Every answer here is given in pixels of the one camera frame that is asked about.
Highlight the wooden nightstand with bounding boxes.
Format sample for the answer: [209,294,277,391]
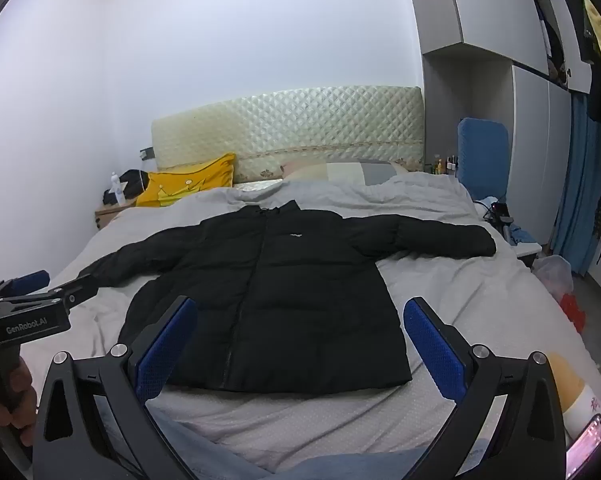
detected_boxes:
[94,203,142,232]

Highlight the blue cloth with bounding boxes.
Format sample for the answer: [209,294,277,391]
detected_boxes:
[507,224,537,247]

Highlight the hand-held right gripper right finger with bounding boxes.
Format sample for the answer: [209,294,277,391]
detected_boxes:
[403,296,567,480]

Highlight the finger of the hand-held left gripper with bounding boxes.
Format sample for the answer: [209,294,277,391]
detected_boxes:
[0,270,51,299]
[10,273,100,307]

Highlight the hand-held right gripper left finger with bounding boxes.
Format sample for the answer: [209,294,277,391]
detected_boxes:
[33,296,198,480]

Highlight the white pillow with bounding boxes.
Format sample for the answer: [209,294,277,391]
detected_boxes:
[232,178,286,192]

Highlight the white side table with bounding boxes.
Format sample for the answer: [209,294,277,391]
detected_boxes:
[512,241,543,267]

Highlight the white plastic bag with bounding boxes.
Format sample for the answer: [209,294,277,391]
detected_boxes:
[532,254,575,307]

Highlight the smartphone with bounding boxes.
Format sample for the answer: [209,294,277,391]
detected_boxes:
[565,413,601,479]

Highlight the blue padded chair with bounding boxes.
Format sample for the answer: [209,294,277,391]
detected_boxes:
[457,118,511,202]

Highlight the cream quilted headboard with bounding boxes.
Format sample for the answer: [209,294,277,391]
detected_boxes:
[151,86,426,183]

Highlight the red bag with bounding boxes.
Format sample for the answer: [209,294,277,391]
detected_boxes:
[559,292,587,334]

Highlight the grey white wardrobe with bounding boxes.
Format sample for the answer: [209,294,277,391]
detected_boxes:
[402,0,597,261]

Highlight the black device with cables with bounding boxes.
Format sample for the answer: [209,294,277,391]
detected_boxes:
[482,202,517,227]

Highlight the row of small bottles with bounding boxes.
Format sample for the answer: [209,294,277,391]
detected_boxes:
[429,152,460,176]

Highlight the orange white bottle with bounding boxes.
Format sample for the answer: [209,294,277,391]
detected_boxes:
[545,352,601,439]

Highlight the black bag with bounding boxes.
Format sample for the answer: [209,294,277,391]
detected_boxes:
[104,169,154,206]

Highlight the yellow pillow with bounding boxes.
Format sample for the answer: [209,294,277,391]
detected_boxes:
[136,153,237,208]

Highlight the black puffer jacket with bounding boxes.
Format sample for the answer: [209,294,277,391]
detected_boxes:
[78,200,497,395]

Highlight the grey blanket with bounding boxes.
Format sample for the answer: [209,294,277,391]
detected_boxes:
[18,170,601,473]

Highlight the clear plastic bottle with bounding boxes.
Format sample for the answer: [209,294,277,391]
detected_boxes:
[109,172,127,206]

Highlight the blue hanging garment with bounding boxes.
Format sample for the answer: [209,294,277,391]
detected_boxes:
[552,92,601,262]

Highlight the person's left hand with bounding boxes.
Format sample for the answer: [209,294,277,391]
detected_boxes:
[0,359,34,431]

